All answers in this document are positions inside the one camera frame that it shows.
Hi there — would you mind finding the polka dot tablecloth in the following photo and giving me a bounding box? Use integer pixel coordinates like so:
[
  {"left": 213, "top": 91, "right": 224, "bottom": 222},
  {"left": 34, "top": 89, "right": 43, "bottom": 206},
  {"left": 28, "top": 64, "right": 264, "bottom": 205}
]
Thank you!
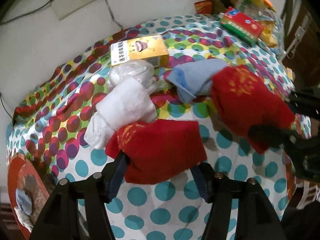
[{"left": 7, "top": 15, "right": 295, "bottom": 239}]

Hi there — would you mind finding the white sock back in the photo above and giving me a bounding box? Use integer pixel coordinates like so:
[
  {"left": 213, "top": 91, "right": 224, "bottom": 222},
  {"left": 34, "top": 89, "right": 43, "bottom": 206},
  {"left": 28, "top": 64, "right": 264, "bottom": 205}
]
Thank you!
[{"left": 84, "top": 76, "right": 157, "bottom": 149}]

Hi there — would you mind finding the light blue sock back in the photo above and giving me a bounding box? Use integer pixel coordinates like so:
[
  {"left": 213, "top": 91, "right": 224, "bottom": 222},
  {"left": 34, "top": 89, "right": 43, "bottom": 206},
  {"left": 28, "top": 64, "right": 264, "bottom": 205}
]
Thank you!
[{"left": 167, "top": 59, "right": 229, "bottom": 103}]

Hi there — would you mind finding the yellow medicine box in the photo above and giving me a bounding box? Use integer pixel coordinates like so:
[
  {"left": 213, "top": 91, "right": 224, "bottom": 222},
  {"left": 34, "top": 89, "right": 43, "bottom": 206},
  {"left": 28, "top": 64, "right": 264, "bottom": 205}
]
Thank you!
[{"left": 110, "top": 35, "right": 169, "bottom": 67}]

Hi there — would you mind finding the red sock with gold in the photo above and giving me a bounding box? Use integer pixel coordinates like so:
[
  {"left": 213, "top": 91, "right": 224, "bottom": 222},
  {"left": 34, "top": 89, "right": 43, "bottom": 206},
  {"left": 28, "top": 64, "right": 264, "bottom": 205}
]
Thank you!
[{"left": 210, "top": 65, "right": 295, "bottom": 154}]

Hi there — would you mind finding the light blue sock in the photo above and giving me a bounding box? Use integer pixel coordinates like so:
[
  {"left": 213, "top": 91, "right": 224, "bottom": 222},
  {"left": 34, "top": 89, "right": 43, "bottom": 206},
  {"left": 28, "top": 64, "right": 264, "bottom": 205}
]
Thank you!
[
  {"left": 15, "top": 189, "right": 33, "bottom": 215},
  {"left": 167, "top": 59, "right": 229, "bottom": 103}
]

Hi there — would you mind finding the red snack packet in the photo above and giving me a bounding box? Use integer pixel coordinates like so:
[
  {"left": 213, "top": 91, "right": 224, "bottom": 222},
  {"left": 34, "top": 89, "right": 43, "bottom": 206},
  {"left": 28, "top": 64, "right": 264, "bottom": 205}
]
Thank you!
[{"left": 194, "top": 0, "right": 214, "bottom": 15}]

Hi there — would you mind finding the red round tray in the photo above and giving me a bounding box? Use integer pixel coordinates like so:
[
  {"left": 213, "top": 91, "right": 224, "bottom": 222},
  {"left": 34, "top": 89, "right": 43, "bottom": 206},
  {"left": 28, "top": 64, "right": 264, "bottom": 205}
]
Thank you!
[{"left": 8, "top": 153, "right": 49, "bottom": 225}]

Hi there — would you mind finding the black adapter cable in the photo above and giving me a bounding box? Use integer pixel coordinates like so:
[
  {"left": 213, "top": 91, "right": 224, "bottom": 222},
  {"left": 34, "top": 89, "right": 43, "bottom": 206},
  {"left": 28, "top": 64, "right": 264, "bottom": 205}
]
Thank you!
[{"left": 100, "top": 0, "right": 124, "bottom": 30}]

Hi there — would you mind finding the clear plastic snack bag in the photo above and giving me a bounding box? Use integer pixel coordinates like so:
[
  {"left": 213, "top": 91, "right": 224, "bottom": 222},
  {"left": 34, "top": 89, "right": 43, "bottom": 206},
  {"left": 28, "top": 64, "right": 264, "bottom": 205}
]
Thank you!
[{"left": 236, "top": 0, "right": 284, "bottom": 55}]

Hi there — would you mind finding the white sock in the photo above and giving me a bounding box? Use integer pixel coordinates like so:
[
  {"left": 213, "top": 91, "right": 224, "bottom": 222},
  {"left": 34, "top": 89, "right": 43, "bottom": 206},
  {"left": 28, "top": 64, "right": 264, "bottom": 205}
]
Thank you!
[
  {"left": 14, "top": 206, "right": 34, "bottom": 232},
  {"left": 84, "top": 76, "right": 157, "bottom": 149}
]

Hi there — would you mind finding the light blue sock front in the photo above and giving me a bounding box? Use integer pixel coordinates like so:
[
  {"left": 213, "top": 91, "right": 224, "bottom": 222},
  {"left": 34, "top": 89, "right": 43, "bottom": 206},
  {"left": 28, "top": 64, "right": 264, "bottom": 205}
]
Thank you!
[{"left": 15, "top": 189, "right": 33, "bottom": 215}]

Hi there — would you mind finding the green red medicine box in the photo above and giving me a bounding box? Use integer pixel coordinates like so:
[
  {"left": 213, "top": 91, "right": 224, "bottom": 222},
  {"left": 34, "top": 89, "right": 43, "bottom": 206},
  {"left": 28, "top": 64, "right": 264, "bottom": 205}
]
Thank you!
[{"left": 220, "top": 7, "right": 263, "bottom": 46}]

